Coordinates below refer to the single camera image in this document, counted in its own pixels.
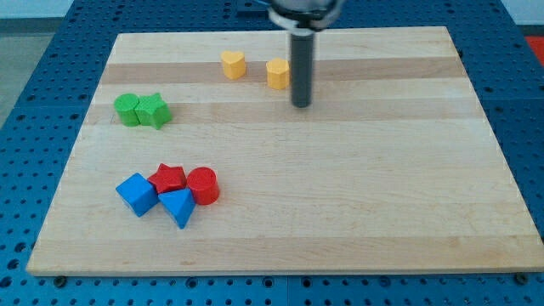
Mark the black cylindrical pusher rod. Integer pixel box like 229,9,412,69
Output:
290,33,315,108

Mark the yellow hexagon block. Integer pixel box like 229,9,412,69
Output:
266,58,290,90

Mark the green star block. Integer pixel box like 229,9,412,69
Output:
134,93,173,129

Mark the red star block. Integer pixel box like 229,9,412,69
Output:
147,163,186,194

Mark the yellow heart block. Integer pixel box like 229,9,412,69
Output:
220,50,247,80

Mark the light wooden board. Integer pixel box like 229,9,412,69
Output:
26,26,543,276

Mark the red cylinder block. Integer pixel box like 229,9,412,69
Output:
187,167,220,206

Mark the green cylinder block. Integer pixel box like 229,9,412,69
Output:
114,93,140,127

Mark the blue triangle block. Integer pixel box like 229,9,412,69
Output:
158,189,196,230

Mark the blue cube block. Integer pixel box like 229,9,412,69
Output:
116,173,159,218

